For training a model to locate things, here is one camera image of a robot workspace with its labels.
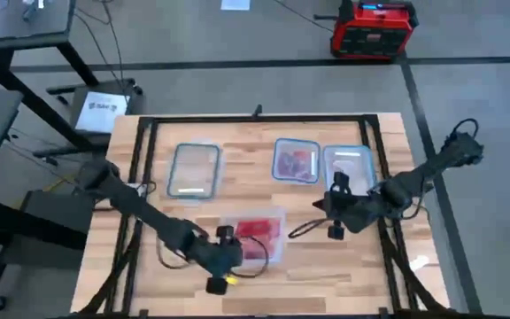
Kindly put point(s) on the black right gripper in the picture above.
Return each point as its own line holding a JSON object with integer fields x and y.
{"x": 352, "y": 210}

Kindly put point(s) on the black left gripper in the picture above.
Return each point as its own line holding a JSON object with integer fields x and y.
{"x": 217, "y": 257}

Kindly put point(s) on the large clear plastic container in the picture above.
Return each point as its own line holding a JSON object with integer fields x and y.
{"x": 281, "y": 212}

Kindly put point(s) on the medium clear plastic container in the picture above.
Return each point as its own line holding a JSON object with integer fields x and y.
{"x": 350, "y": 170}

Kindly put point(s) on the small clear plastic container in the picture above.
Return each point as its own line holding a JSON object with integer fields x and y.
{"x": 295, "y": 161}

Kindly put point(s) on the purple candy pack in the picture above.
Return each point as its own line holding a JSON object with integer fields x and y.
{"x": 288, "y": 164}

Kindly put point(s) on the medium teal-rimmed plastic lid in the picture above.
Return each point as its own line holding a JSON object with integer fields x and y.
{"x": 350, "y": 148}

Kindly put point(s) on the clear container with blue rim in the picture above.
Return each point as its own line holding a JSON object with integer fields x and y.
{"x": 295, "y": 142}

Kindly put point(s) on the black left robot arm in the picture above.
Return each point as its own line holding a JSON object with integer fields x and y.
{"x": 140, "y": 208}

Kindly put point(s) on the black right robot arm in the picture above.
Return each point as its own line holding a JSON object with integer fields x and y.
{"x": 427, "y": 173}

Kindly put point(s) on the white tape piece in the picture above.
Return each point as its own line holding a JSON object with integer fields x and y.
{"x": 419, "y": 262}

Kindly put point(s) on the red black power station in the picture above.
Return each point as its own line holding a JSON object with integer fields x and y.
{"x": 372, "y": 40}

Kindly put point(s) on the white printed paper sheet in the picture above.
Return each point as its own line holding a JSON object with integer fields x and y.
{"x": 102, "y": 113}

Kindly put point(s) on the white floor paper sheet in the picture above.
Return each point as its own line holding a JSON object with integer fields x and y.
{"x": 236, "y": 4}

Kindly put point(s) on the dark grey desk mat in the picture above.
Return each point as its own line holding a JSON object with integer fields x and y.
{"x": 25, "y": 26}

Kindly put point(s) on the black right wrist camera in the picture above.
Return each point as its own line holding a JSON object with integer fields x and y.
{"x": 342, "y": 182}

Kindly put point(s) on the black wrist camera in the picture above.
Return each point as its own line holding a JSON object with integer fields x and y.
{"x": 342, "y": 182}
{"x": 226, "y": 233}

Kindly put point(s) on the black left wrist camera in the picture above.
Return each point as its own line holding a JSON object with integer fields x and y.
{"x": 226, "y": 233}

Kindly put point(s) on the black metal table frame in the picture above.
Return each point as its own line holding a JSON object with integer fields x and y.
{"x": 281, "y": 119}

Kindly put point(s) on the small black frame clamp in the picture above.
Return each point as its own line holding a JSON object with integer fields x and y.
{"x": 257, "y": 111}

